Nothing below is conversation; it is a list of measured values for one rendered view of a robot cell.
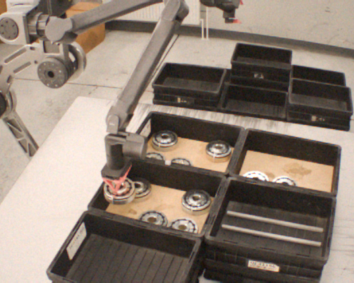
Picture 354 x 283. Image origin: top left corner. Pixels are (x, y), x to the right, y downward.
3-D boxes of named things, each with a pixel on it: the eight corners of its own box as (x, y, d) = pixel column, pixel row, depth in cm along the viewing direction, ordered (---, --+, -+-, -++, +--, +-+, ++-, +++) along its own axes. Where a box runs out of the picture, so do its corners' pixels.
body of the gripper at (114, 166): (132, 160, 154) (131, 143, 149) (119, 181, 147) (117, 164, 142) (113, 155, 156) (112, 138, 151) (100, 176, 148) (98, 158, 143)
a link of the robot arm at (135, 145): (118, 112, 149) (108, 113, 140) (154, 119, 146) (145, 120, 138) (112, 151, 150) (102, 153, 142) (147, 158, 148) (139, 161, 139)
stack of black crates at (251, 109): (216, 154, 299) (218, 108, 278) (225, 127, 322) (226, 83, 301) (279, 164, 291) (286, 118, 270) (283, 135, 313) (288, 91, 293)
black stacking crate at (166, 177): (91, 232, 161) (85, 209, 154) (123, 178, 183) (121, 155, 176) (201, 261, 150) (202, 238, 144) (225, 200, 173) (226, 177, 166)
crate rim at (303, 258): (202, 242, 144) (202, 238, 143) (227, 180, 167) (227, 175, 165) (326, 266, 134) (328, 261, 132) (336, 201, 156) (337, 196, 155)
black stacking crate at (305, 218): (202, 261, 150) (203, 238, 143) (226, 201, 172) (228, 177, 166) (319, 283, 140) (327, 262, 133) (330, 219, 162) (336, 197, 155)
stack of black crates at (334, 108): (280, 164, 290) (288, 102, 263) (283, 135, 313) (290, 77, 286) (340, 172, 282) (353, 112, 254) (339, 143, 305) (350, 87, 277)
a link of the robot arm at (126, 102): (176, 2, 143) (168, -6, 132) (192, 9, 142) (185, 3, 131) (112, 122, 150) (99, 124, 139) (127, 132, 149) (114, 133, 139)
